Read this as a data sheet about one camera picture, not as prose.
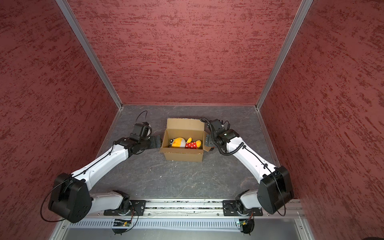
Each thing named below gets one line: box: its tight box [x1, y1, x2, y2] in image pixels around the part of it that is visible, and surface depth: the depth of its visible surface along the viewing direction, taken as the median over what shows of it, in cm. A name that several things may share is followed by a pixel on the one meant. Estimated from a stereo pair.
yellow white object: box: [169, 137, 202, 150], surface depth 91 cm
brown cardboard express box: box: [159, 118, 212, 162], surface depth 90 cm
